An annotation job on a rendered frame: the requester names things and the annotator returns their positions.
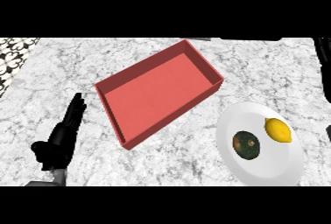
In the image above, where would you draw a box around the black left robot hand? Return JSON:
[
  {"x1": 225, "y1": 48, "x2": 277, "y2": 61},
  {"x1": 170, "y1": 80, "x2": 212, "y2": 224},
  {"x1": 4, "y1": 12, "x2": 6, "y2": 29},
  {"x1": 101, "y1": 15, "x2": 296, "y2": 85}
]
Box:
[{"x1": 30, "y1": 92, "x2": 89, "y2": 172}]

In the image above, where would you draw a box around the yellow lemon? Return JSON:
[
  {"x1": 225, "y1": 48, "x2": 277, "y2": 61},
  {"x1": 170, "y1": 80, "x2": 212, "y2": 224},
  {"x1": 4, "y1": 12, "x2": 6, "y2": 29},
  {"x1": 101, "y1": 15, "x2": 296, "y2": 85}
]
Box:
[{"x1": 264, "y1": 117, "x2": 295, "y2": 144}]

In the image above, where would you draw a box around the white plate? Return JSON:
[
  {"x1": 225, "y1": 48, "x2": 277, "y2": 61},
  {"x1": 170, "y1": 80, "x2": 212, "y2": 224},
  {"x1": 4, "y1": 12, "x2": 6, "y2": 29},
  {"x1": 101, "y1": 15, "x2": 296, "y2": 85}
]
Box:
[{"x1": 215, "y1": 101, "x2": 306, "y2": 187}]

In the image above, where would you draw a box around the red cardboard box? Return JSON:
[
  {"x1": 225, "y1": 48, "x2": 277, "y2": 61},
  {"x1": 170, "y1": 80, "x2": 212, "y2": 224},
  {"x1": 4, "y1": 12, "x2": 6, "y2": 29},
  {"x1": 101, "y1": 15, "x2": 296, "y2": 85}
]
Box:
[{"x1": 94, "y1": 38, "x2": 227, "y2": 151}]

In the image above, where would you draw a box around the dark green avocado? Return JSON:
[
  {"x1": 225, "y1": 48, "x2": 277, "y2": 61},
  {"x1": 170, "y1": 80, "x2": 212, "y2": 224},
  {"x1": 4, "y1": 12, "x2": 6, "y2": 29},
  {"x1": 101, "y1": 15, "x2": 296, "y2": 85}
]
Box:
[{"x1": 233, "y1": 130, "x2": 262, "y2": 161}]

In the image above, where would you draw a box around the black appliance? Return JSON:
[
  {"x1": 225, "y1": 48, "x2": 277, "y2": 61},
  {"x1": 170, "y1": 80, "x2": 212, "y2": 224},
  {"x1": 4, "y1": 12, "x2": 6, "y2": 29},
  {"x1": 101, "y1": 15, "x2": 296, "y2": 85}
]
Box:
[{"x1": 312, "y1": 38, "x2": 331, "y2": 103}]

